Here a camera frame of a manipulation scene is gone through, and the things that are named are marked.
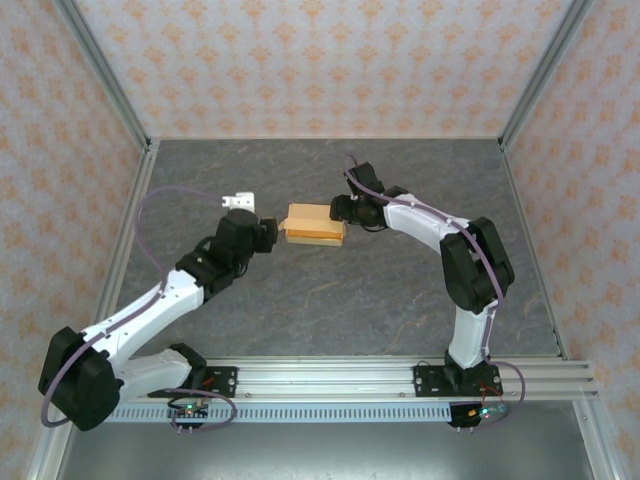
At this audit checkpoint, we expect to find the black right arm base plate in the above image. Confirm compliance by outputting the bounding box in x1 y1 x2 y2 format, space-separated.
413 363 501 399

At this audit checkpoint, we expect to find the long aluminium base rail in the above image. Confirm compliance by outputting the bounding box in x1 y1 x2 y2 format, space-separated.
54 357 600 401

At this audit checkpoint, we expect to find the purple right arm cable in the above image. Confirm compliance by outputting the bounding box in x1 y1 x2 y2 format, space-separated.
343 155 526 432

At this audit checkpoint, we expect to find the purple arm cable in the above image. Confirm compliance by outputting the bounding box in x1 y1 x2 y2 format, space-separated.
39 185 237 432
343 155 526 432

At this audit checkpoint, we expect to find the aluminium table side rail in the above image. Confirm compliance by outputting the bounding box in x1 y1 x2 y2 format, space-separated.
79 139 161 362
499 142 570 361

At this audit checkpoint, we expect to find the aluminium frame post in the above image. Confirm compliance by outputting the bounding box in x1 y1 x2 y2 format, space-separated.
499 0 596 151
53 0 154 154

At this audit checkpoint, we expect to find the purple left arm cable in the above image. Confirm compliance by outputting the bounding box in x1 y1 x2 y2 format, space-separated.
39 185 237 432

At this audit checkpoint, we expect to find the white slotted cable duct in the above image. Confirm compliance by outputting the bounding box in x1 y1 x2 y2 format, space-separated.
112 403 454 425

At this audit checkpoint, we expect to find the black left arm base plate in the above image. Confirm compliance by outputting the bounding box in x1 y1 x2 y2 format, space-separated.
199 366 239 399

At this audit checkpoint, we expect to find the grey metal sheet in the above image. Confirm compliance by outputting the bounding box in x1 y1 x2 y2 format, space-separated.
29 399 616 480

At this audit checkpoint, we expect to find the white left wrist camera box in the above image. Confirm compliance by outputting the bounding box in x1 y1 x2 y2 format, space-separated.
221 191 256 214

